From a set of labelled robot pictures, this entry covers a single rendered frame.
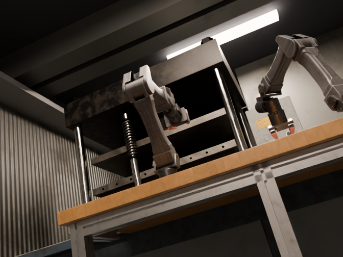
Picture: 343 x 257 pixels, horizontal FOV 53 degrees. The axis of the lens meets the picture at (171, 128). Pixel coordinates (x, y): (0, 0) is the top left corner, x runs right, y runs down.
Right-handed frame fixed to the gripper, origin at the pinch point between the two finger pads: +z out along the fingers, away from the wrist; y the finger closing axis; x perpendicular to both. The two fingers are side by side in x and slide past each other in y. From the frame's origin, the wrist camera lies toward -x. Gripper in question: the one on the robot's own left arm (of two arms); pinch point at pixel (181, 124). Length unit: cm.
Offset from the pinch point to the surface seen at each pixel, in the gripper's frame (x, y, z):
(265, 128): -13, -36, 74
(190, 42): -165, 4, 154
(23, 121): -112, 176, 98
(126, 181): -9, 66, 71
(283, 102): -26, -52, 73
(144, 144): -32, 48, 73
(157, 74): -74, 22, 58
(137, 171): -11, 54, 67
